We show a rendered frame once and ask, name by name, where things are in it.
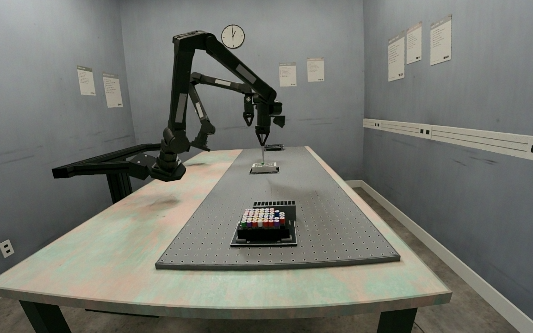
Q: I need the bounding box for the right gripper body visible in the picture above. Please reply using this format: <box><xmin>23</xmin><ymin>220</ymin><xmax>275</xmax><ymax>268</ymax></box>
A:
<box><xmin>255</xmin><ymin>114</ymin><xmax>270</xmax><ymax>132</ymax></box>

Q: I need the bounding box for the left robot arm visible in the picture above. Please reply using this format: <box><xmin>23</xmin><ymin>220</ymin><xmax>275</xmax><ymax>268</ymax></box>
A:
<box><xmin>189</xmin><ymin>72</ymin><xmax>261</xmax><ymax>148</ymax></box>

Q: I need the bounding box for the white tube carrier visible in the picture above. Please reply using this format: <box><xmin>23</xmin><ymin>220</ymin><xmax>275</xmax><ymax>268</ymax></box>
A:
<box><xmin>252</xmin><ymin>163</ymin><xmax>276</xmax><ymax>173</ymax></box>

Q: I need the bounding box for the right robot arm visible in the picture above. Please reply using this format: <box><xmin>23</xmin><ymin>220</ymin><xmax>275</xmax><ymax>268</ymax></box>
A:
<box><xmin>151</xmin><ymin>30</ymin><xmax>285</xmax><ymax>177</ymax></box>

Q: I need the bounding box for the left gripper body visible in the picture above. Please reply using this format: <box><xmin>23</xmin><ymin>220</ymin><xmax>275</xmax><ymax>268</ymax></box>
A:
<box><xmin>243</xmin><ymin>104</ymin><xmax>254</xmax><ymax>116</ymax></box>

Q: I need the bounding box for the black vial rack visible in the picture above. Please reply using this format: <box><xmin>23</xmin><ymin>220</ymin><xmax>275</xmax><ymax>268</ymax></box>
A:
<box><xmin>237</xmin><ymin>214</ymin><xmax>290</xmax><ymax>241</ymax></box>

